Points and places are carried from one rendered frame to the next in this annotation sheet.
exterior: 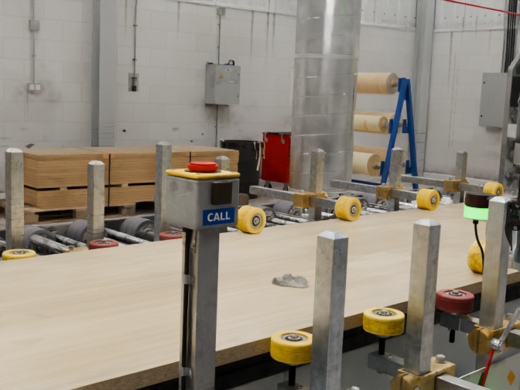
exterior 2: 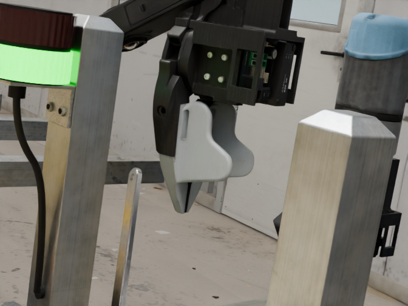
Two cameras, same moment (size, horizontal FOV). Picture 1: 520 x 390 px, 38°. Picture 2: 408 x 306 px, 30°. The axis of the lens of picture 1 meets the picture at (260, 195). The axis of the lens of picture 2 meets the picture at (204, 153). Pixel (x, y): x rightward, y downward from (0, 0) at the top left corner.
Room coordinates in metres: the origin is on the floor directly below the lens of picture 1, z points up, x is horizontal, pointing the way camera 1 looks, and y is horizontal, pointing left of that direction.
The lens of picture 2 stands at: (1.36, 0.08, 1.15)
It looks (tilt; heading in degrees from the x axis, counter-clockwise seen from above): 10 degrees down; 272
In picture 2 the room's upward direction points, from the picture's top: 9 degrees clockwise
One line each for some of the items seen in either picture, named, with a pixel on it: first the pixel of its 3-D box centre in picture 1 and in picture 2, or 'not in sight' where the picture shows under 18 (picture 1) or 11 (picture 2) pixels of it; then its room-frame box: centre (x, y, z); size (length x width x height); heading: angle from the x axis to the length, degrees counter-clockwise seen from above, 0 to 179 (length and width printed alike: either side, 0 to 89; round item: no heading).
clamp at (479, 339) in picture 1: (494, 335); not in sight; (1.49, -0.50, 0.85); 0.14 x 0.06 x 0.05; 133
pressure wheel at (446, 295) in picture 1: (453, 316); not in sight; (1.58, -0.44, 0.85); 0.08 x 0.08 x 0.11
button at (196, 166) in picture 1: (203, 169); not in sight; (0.96, 0.08, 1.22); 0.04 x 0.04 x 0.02
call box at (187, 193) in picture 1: (202, 200); not in sight; (0.96, 0.08, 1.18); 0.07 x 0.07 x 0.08; 43
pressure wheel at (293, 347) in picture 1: (292, 366); not in sight; (1.24, -0.07, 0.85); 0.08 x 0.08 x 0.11
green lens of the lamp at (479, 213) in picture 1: (479, 211); (28, 61); (1.51, -0.45, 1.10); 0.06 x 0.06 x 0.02
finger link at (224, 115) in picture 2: not in sight; (218, 159); (1.37, -0.52, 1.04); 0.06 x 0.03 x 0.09; 153
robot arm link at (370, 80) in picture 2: not in sight; (378, 66); (1.21, -0.78, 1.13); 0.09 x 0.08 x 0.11; 50
